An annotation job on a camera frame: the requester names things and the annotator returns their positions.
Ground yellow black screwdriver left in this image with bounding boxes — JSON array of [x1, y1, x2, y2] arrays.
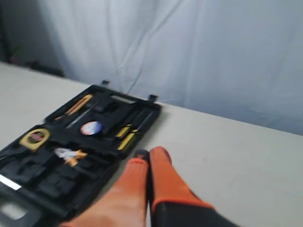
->
[[115, 111, 149, 139]]

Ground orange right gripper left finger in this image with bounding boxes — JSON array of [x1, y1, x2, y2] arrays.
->
[[60, 150, 149, 227]]

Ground clear test pen screwdriver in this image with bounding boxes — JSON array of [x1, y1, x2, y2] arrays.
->
[[66, 106, 94, 129]]

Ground black plastic tool case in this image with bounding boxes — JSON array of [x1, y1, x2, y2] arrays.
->
[[0, 81, 161, 220]]

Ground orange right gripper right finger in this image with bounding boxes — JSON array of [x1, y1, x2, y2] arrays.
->
[[150, 147, 237, 227]]

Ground yellow tape measure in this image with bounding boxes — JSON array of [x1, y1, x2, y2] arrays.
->
[[19, 128, 50, 151]]

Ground white backdrop curtain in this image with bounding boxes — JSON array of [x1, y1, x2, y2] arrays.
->
[[38, 0, 303, 135]]

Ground yellow utility knife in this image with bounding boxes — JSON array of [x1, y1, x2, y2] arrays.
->
[[55, 94, 93, 121]]

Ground yellow handled pliers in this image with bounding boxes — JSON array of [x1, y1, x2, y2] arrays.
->
[[54, 148, 88, 167]]

